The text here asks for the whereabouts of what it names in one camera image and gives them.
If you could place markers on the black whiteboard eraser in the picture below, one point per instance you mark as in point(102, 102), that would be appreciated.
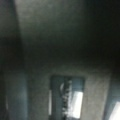
point(65, 97)

